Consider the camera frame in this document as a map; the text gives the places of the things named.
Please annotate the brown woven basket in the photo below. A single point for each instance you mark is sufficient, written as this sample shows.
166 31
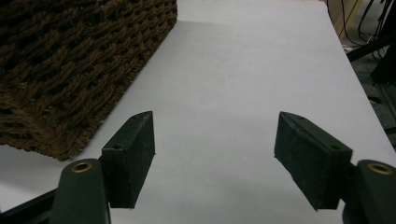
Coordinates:
67 67

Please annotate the beige board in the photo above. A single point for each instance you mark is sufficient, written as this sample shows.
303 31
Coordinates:
342 14

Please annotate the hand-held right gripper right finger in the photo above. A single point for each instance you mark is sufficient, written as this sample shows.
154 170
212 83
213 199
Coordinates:
314 161

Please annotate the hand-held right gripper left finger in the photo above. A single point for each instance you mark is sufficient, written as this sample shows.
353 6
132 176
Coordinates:
127 165

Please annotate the black metal stand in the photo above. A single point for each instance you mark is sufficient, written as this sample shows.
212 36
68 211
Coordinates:
378 59

